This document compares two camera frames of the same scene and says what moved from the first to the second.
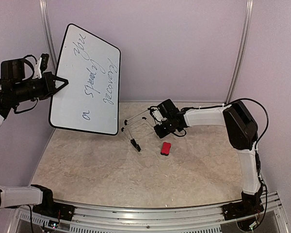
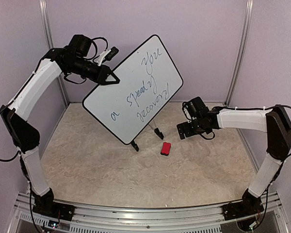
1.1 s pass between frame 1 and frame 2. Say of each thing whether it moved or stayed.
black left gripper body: moved
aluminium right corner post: stayed
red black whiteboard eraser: stayed
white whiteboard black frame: moved
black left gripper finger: moved
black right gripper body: moved
